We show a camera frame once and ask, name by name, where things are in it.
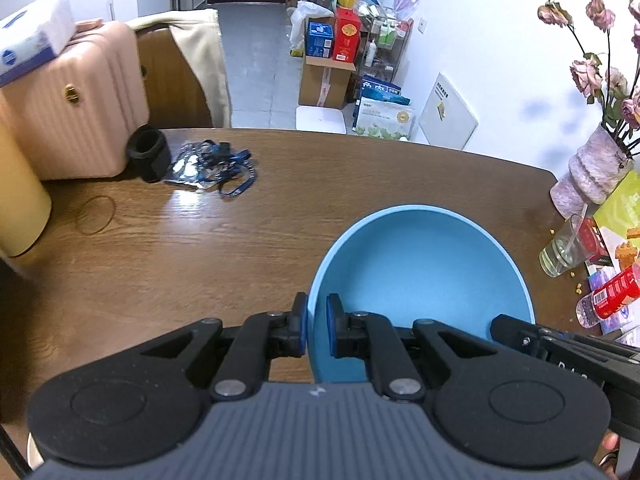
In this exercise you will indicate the drinking glass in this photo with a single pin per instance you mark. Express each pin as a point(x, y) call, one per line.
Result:
point(560, 260)

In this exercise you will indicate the wall outlet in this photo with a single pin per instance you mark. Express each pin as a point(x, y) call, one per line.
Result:
point(421, 25)

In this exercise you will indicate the white green box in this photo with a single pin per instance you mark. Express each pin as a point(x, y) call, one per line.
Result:
point(382, 120)

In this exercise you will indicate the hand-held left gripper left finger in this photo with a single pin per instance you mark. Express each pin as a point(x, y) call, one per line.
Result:
point(300, 327)

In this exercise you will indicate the white blue tissue pack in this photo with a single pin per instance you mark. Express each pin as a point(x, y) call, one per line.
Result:
point(35, 35)

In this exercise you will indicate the blue carton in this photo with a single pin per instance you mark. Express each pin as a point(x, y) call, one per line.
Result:
point(320, 37)

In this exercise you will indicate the white square stool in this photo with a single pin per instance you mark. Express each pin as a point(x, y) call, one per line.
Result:
point(320, 120)

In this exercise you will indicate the beige cloth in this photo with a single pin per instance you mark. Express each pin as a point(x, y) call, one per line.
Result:
point(200, 55)

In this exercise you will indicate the red label water bottle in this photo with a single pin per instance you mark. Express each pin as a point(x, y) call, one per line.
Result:
point(612, 295)

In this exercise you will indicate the clear plastic packet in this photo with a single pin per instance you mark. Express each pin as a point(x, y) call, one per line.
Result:
point(192, 170)

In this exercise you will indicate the person's right hand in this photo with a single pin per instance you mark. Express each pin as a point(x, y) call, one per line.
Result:
point(607, 449)

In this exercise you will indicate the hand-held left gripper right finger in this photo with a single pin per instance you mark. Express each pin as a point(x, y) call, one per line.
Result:
point(331, 327)

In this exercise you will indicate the brown rubber band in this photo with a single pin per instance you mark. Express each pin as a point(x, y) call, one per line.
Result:
point(77, 216)

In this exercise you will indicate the black cylinder cup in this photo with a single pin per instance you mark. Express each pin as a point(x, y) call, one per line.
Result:
point(150, 156)

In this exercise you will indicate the pink suitcase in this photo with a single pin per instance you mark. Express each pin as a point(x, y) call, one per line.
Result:
point(85, 125)

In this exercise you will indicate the white straw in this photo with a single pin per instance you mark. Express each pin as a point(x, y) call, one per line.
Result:
point(577, 227)

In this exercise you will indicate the white plastic bag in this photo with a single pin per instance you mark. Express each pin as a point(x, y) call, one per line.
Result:
point(310, 10)

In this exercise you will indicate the textured ceramic vase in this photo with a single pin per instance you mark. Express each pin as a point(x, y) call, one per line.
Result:
point(590, 175)

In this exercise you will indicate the blue bowl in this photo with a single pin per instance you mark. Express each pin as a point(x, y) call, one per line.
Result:
point(425, 280)

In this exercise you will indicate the purple tissue pack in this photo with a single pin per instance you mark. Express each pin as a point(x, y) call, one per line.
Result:
point(600, 277)
point(630, 337)

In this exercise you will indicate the dried rose bouquet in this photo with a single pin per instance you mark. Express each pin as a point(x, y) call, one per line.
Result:
point(585, 72)

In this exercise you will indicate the small red box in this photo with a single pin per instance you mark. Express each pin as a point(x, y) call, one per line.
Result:
point(597, 240)

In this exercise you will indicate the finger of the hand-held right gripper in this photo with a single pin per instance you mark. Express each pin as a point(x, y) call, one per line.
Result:
point(512, 332)

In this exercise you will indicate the green yellow box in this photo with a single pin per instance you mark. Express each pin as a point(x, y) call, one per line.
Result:
point(622, 210)

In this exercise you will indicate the red gift box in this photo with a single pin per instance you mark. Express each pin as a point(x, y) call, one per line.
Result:
point(346, 35)

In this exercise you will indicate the wooden chair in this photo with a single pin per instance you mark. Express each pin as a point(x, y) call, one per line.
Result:
point(170, 90)

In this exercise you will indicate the white flat panel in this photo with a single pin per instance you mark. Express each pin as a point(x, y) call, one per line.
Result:
point(447, 115)

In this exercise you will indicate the cardboard box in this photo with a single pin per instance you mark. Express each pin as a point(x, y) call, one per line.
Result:
point(315, 85)

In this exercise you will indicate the blue printed box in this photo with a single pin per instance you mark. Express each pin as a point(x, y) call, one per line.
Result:
point(380, 89)

